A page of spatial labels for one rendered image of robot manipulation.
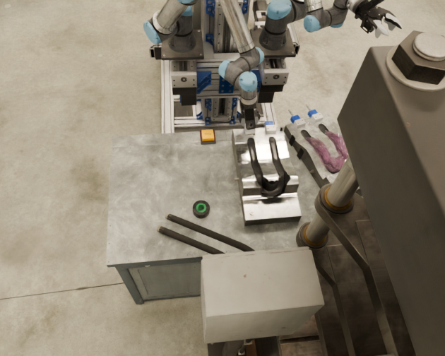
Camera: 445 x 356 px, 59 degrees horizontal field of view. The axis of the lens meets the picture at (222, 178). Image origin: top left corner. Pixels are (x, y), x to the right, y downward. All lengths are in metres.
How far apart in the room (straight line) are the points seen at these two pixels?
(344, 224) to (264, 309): 0.30
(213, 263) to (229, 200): 0.87
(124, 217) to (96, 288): 0.86
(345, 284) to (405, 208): 0.65
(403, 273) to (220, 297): 0.48
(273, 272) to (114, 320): 1.64
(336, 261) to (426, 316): 0.66
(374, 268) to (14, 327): 2.17
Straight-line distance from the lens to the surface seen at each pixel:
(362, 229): 1.09
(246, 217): 1.78
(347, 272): 1.31
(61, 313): 2.65
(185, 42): 2.15
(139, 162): 2.01
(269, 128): 2.01
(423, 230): 0.64
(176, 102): 3.05
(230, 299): 1.02
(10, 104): 3.64
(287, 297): 1.04
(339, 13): 2.00
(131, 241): 1.82
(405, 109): 0.68
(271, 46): 2.21
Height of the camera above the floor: 2.46
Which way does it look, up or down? 58 degrees down
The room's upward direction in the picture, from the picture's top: 5 degrees clockwise
